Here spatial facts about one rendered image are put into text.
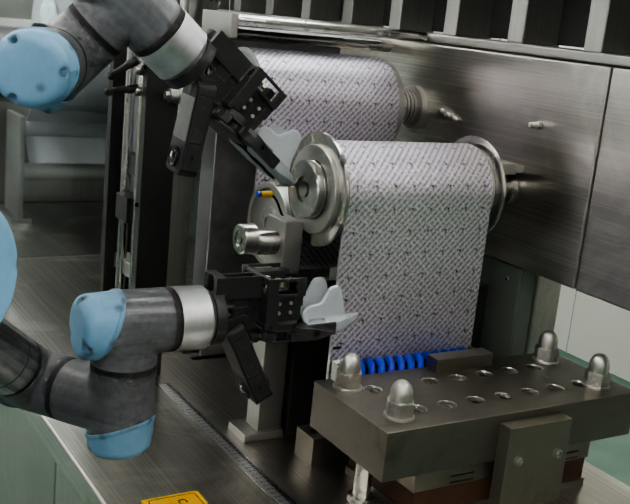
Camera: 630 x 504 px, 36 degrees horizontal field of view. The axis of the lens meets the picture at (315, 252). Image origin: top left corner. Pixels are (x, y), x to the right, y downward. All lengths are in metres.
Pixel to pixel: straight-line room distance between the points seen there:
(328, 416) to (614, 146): 0.50
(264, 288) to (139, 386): 0.19
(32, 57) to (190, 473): 0.56
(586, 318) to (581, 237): 3.23
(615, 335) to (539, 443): 3.26
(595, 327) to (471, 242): 3.23
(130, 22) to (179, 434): 0.56
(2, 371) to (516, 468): 0.60
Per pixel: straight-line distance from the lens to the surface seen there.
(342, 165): 1.20
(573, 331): 4.64
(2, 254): 0.82
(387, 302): 1.28
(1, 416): 1.76
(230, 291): 1.14
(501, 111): 1.47
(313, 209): 1.22
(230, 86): 1.18
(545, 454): 1.24
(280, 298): 1.16
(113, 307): 1.08
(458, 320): 1.37
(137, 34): 1.11
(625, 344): 4.44
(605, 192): 1.32
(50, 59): 0.97
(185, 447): 1.31
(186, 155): 1.16
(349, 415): 1.15
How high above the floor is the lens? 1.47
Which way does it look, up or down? 14 degrees down
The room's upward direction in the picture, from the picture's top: 6 degrees clockwise
